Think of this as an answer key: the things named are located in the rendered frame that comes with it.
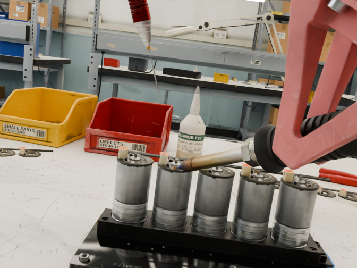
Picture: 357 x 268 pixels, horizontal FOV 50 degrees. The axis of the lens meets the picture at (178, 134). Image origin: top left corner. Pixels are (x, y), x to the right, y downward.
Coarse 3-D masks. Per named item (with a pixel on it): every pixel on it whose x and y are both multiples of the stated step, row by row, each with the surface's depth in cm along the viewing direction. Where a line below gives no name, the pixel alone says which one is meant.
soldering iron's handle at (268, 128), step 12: (312, 120) 17; (324, 120) 16; (264, 132) 19; (264, 144) 18; (348, 144) 15; (264, 156) 18; (276, 156) 18; (324, 156) 17; (336, 156) 16; (264, 168) 19; (276, 168) 19
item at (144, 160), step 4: (132, 156) 26; (140, 156) 27; (144, 156) 27; (120, 160) 25; (124, 160) 25; (128, 160) 25; (132, 160) 25; (140, 160) 26; (144, 160) 26; (148, 160) 26; (152, 160) 26; (128, 164) 25; (132, 164) 25; (136, 164) 25; (140, 164) 25; (144, 164) 25; (148, 164) 25
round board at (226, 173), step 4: (220, 168) 26; (224, 168) 26; (204, 172) 25; (208, 172) 25; (212, 172) 25; (220, 172) 25; (224, 172) 25; (228, 172) 25; (232, 172) 26; (212, 176) 24; (216, 176) 24; (220, 176) 24; (224, 176) 24; (228, 176) 25; (232, 176) 25
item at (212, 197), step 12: (204, 180) 25; (216, 180) 24; (228, 180) 25; (204, 192) 25; (216, 192) 25; (228, 192) 25; (204, 204) 25; (216, 204) 25; (228, 204) 25; (192, 216) 26; (204, 216) 25; (216, 216) 25; (192, 228) 26; (204, 228) 25; (216, 228) 25
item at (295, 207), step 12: (288, 192) 25; (300, 192) 24; (312, 192) 24; (288, 204) 25; (300, 204) 24; (312, 204) 25; (276, 216) 26; (288, 216) 25; (300, 216) 25; (276, 228) 26; (288, 228) 25; (300, 228) 25; (276, 240) 26; (288, 240) 25; (300, 240) 25
